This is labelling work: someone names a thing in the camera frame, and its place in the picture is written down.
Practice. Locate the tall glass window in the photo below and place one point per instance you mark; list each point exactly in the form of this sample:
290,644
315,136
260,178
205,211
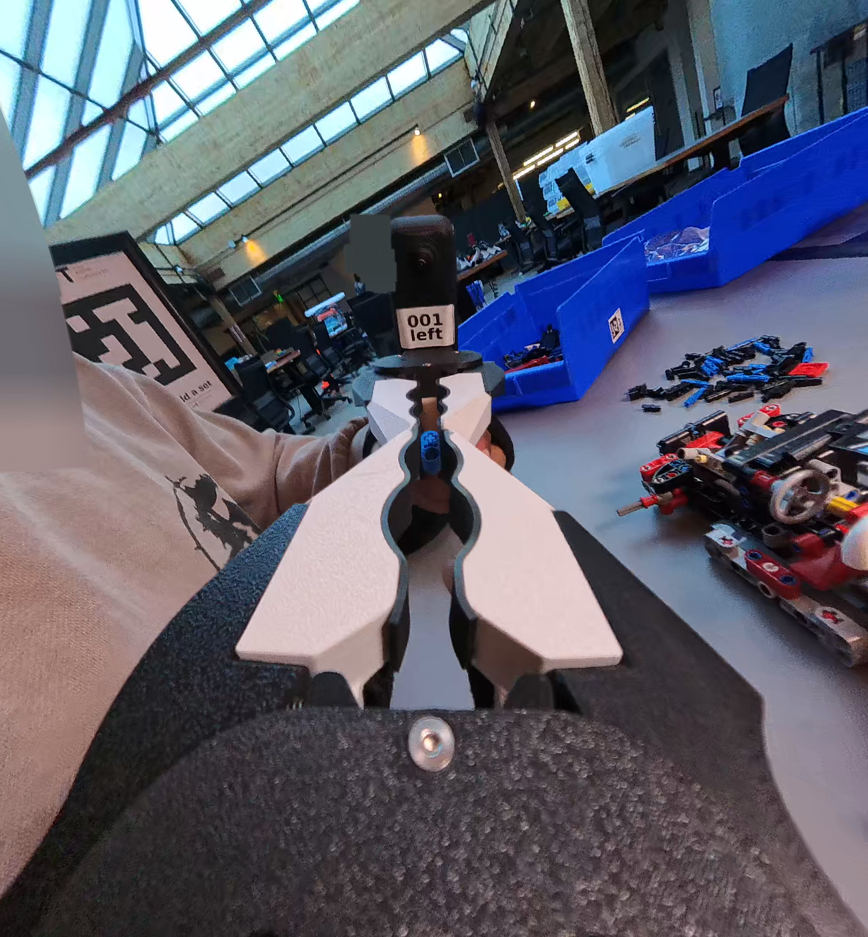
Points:
317,139
75,88

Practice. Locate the pile of black blue pins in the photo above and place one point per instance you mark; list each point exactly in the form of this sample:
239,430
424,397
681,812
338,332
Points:
734,370

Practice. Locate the blue lego connector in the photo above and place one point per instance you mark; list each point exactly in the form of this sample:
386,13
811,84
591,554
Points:
430,444

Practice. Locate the red and black lego parts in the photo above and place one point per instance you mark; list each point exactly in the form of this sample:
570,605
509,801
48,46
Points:
533,355

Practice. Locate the black mesh office chair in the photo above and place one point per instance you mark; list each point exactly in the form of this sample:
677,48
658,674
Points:
763,95

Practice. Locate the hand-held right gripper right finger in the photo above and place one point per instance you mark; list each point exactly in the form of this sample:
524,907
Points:
536,585

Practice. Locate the person's right hand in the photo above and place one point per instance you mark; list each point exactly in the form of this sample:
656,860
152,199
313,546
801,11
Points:
450,578

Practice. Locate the row of black office chairs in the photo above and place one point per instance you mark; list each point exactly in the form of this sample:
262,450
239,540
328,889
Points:
302,373

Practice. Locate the wooden workbench with parts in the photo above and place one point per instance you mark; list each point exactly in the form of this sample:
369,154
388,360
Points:
481,260

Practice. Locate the person's left hand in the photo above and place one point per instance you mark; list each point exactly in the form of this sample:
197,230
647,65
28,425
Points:
434,494

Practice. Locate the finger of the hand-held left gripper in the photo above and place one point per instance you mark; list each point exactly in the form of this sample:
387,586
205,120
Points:
467,410
390,410

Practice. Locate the person's left forearm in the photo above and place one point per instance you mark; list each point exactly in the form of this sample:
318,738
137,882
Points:
273,461

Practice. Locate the long wooden desk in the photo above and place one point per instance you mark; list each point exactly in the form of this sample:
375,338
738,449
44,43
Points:
697,146

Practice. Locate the clear bag of lego parts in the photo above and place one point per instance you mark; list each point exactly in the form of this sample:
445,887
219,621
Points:
675,243

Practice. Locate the blue storage bin with tag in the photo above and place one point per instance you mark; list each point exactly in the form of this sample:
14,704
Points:
573,329

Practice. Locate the black framed marker sign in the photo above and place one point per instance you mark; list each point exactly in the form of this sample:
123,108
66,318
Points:
126,322

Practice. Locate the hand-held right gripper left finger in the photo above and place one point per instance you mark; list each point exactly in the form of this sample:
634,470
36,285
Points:
324,585

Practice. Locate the partly built lego car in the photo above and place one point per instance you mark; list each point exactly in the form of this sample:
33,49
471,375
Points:
785,498

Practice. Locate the white plastic storage box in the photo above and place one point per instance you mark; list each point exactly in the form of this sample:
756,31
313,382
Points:
617,150

